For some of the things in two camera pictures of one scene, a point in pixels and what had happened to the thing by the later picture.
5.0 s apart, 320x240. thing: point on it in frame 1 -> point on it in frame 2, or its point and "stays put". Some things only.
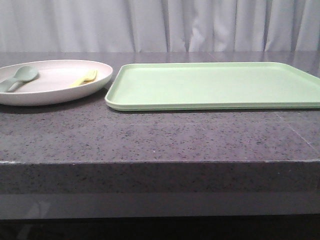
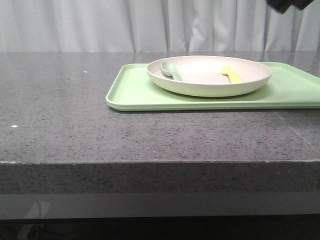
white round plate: x=57 y=80 -> x=209 y=76
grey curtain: x=183 y=26 stays put
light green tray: x=213 y=85 stays put
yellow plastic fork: x=91 y=77 -> x=233 y=78
